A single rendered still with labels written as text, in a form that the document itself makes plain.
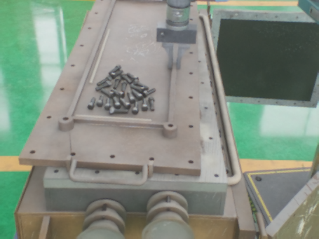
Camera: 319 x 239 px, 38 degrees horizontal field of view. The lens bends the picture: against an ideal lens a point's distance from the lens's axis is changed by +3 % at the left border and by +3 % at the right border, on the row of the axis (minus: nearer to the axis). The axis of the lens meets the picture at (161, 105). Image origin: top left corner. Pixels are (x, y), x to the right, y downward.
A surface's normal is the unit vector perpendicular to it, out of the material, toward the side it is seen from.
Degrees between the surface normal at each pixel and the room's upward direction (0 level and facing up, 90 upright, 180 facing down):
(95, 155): 0
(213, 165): 0
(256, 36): 90
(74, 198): 90
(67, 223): 90
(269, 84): 90
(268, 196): 0
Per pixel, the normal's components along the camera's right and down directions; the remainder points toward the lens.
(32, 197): 0.04, -0.83
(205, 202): 0.00, 0.55
